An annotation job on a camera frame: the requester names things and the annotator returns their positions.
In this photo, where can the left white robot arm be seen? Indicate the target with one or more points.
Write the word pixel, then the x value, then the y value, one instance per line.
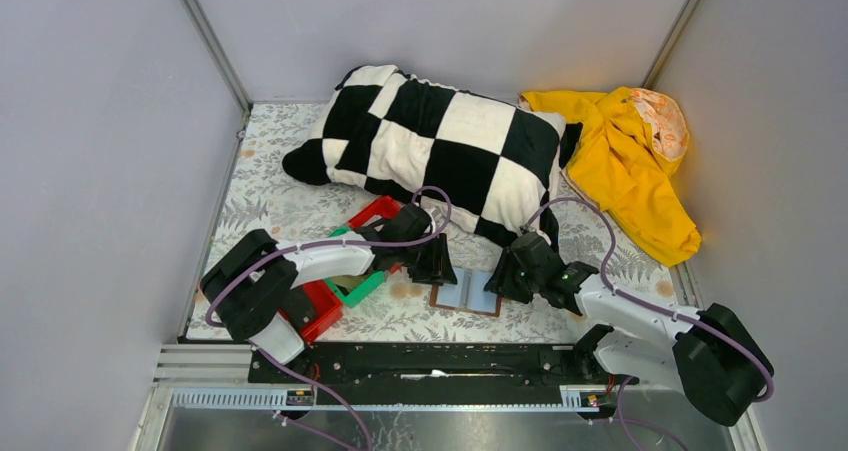
pixel 255 291

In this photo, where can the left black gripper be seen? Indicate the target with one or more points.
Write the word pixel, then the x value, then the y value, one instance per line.
pixel 428 256

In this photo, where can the yellow cloth garment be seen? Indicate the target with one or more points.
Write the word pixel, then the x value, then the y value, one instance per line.
pixel 624 147

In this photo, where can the black white checkered pillow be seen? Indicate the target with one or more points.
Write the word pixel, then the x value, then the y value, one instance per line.
pixel 492 164

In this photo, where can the red bin with card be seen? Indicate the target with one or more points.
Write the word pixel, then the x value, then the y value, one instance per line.
pixel 383 207

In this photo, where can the floral table mat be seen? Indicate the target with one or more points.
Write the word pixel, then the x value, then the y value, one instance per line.
pixel 262 195

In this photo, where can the red bin with black wallet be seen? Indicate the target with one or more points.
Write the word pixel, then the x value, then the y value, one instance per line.
pixel 312 309

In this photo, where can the green plastic bin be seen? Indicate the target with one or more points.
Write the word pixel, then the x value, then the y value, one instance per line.
pixel 352 290

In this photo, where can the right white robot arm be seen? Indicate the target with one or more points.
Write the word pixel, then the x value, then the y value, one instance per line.
pixel 706 355

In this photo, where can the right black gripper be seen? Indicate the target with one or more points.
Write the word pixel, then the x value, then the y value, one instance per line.
pixel 515 270

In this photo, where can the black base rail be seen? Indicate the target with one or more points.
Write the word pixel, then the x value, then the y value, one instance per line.
pixel 453 374

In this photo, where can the brown leather card holder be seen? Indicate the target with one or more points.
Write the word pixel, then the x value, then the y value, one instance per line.
pixel 467 295

